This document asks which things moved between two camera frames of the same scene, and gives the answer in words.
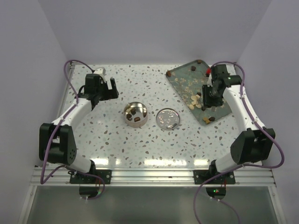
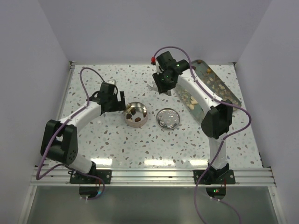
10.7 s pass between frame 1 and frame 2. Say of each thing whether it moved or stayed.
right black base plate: stayed
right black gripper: moved
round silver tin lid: stayed
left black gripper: moved
